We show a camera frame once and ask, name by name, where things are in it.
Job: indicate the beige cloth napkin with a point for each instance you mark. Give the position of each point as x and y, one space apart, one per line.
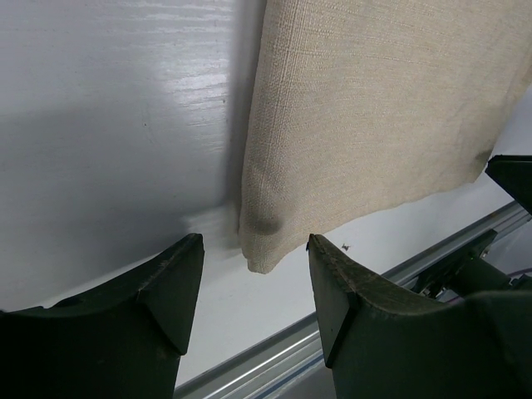
360 106

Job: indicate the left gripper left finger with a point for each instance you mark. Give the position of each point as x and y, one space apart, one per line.
121 339

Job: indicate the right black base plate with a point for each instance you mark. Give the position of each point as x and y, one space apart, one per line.
465 271

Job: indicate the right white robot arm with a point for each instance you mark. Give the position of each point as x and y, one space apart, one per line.
513 173

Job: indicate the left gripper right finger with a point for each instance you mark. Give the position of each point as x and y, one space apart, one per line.
383 341

